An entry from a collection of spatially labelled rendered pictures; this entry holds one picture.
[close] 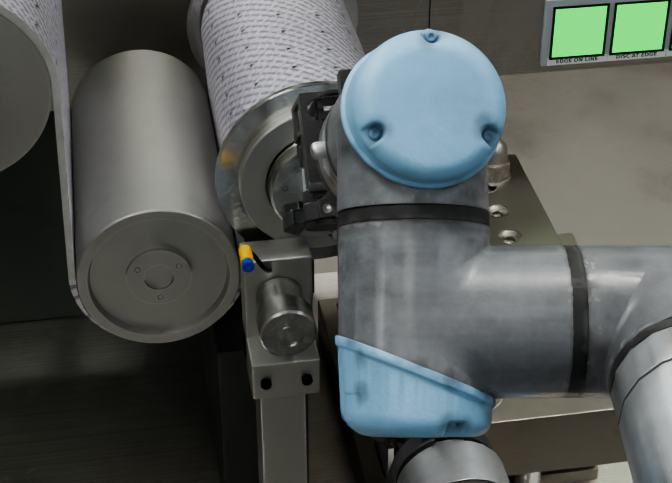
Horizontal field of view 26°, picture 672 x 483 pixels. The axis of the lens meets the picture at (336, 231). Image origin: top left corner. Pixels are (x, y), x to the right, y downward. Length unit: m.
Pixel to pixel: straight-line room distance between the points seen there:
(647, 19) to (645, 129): 2.26
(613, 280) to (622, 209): 2.66
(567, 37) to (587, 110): 2.34
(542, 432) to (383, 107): 0.56
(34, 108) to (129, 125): 0.16
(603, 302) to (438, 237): 0.08
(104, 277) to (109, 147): 0.11
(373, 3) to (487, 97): 0.68
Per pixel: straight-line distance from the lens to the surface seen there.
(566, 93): 3.82
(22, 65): 0.99
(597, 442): 1.21
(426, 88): 0.68
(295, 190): 1.02
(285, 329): 1.01
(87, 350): 1.46
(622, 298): 0.70
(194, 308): 1.10
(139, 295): 1.08
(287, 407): 1.11
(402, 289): 0.68
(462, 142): 0.68
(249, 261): 0.98
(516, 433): 1.18
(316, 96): 0.89
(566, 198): 3.38
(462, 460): 0.96
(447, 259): 0.69
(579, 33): 1.41
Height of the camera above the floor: 1.80
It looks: 34 degrees down
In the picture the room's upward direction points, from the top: straight up
